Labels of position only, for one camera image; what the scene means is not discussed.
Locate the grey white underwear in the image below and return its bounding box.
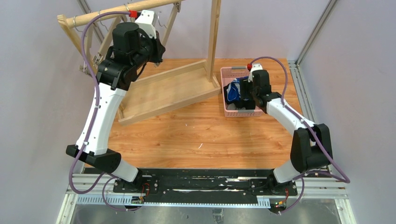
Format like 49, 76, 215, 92
226, 103, 246, 112

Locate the pink plastic basket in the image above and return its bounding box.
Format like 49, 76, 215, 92
220, 67, 263, 118

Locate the blue underwear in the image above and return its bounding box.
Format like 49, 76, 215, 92
223, 76, 248, 104

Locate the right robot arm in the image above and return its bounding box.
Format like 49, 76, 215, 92
241, 69, 332, 186

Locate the empty beige hanger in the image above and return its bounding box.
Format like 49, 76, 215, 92
79, 26, 92, 76

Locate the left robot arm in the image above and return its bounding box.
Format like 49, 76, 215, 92
66, 22, 165, 185

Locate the beige hanger with blue underwear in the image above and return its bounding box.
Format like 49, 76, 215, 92
153, 1, 182, 67

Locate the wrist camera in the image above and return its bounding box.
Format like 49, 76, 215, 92
247, 63, 263, 83
135, 10, 157, 39

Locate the wooden clothes rack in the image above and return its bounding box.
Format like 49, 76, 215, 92
57, 0, 222, 126

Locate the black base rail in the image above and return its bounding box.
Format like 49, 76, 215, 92
104, 168, 297, 206

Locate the beige hanger with black underwear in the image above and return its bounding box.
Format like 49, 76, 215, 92
121, 2, 134, 22

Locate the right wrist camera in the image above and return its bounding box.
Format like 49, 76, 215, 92
247, 63, 263, 83

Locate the black underwear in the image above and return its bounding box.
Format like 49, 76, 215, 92
223, 81, 257, 111

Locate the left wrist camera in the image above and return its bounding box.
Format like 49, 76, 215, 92
135, 10, 157, 39

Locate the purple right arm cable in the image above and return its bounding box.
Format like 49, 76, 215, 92
247, 56, 351, 214

